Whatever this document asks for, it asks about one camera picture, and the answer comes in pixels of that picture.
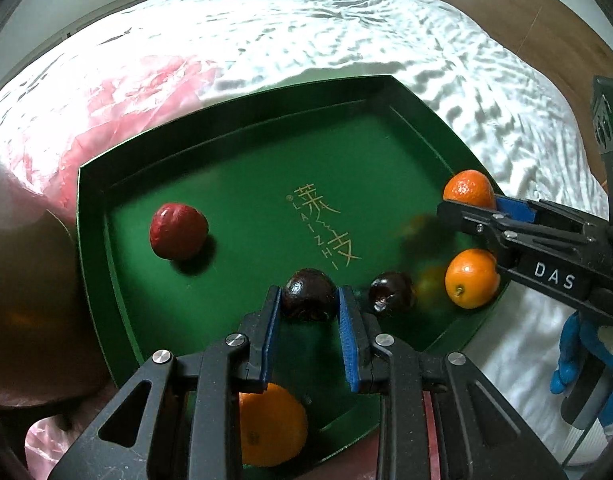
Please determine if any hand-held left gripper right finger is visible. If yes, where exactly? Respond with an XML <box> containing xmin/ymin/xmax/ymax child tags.
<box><xmin>336</xmin><ymin>285</ymin><xmax>569</xmax><ymax>480</ymax></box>

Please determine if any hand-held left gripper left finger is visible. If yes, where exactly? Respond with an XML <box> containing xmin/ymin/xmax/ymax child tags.
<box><xmin>49</xmin><ymin>285</ymin><xmax>282</xmax><ymax>480</ymax></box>

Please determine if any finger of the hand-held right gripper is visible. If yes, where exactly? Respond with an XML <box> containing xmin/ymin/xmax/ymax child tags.
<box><xmin>436</xmin><ymin>199</ymin><xmax>537</xmax><ymax>271</ymax></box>
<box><xmin>496</xmin><ymin>195</ymin><xmax>607</xmax><ymax>237</ymax></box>

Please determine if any small orange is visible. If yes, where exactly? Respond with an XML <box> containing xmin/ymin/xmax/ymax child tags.
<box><xmin>445</xmin><ymin>248</ymin><xmax>501</xmax><ymax>309</ymax></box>
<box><xmin>443</xmin><ymin>170</ymin><xmax>497</xmax><ymax>211</ymax></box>

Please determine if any dark purple plum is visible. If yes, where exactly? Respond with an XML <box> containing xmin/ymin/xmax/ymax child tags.
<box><xmin>281</xmin><ymin>268</ymin><xmax>338</xmax><ymax>322</ymax></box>
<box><xmin>369</xmin><ymin>271</ymin><xmax>417</xmax><ymax>316</ymax></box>

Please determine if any large orange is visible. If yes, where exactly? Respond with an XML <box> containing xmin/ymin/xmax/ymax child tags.
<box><xmin>239</xmin><ymin>382</ymin><xmax>308</xmax><ymax>467</ymax></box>

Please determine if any red plum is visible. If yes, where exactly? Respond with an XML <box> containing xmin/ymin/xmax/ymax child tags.
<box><xmin>149</xmin><ymin>203</ymin><xmax>210</xmax><ymax>261</ymax></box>

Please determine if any green rectangular tray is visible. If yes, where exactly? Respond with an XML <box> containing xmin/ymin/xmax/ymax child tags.
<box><xmin>77</xmin><ymin>75</ymin><xmax>512</xmax><ymax>468</ymax></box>

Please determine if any person's right hand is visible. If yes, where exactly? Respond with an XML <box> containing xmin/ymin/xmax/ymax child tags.
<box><xmin>550</xmin><ymin>310</ymin><xmax>613</xmax><ymax>438</ymax></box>

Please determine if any black and bronze electric kettle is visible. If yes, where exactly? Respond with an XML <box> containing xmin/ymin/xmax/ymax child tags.
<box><xmin>0</xmin><ymin>152</ymin><xmax>118</xmax><ymax>411</ymax></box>

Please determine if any pink plastic sheet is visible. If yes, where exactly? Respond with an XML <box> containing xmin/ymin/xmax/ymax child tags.
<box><xmin>0</xmin><ymin>52</ymin><xmax>237</xmax><ymax>480</ymax></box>

